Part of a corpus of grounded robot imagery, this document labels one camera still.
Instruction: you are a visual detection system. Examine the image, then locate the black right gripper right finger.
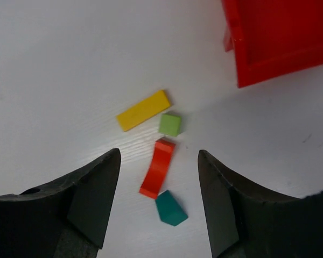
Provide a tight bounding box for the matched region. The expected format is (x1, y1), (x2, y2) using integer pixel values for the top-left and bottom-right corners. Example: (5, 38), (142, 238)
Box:
(198, 150), (323, 257)

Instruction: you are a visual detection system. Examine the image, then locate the teal wedge wood block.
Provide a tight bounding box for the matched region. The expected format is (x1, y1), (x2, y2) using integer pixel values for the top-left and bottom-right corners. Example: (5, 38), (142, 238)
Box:
(155, 190), (188, 226)

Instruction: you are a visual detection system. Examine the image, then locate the yellow long wood block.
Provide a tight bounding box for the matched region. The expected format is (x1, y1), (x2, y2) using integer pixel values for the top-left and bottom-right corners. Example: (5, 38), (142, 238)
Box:
(116, 90), (171, 132)

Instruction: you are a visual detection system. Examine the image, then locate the orange arch wood block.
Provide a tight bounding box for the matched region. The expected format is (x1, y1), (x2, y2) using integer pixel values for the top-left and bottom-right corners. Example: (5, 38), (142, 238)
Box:
(139, 138), (176, 199)

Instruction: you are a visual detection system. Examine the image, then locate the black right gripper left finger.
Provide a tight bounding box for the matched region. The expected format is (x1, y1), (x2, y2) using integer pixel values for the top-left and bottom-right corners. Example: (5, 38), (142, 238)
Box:
(0, 148), (121, 257)

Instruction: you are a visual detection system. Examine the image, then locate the red plastic bin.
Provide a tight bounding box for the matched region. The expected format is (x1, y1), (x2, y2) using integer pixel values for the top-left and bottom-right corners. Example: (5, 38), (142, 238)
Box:
(222, 1), (323, 88)

